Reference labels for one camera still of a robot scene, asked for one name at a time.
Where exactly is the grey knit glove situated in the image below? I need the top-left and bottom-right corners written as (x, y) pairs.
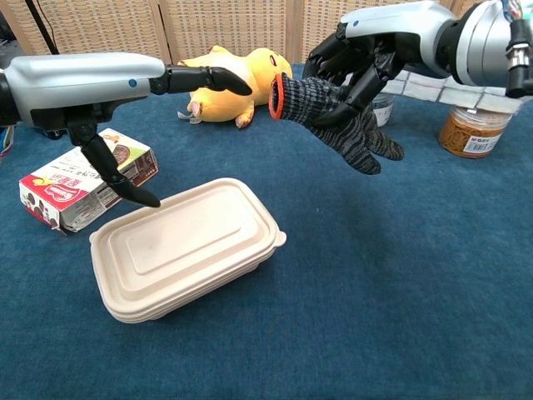
top-left (268, 71), bottom-right (406, 176)

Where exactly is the black pole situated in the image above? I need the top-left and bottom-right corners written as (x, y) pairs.
top-left (23, 0), bottom-right (59, 56)

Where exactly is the pastel tissue multipack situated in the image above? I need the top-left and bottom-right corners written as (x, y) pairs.
top-left (381, 68), bottom-right (524, 116)

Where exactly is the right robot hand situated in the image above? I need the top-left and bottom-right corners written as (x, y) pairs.
top-left (306, 1), bottom-right (458, 126)

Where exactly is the beige lidded food container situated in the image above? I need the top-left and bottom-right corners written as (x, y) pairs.
top-left (88, 177), bottom-right (288, 324)

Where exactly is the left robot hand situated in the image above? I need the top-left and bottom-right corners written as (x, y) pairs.
top-left (3, 52), bottom-right (254, 208)

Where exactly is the clear jar of rubber bands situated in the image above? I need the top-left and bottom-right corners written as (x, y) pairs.
top-left (438, 104), bottom-right (513, 159)

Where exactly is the wooden rattan folding screen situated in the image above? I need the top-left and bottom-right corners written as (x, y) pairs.
top-left (0, 0), bottom-right (484, 68)

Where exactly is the yellow plush toy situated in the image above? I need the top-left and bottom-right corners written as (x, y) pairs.
top-left (176, 45), bottom-right (294, 129)

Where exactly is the red white cookie box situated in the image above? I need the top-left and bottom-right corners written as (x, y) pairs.
top-left (18, 127), bottom-right (159, 233)

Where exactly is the clear jar of binder clips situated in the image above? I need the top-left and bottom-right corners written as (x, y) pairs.
top-left (370, 93), bottom-right (396, 128)

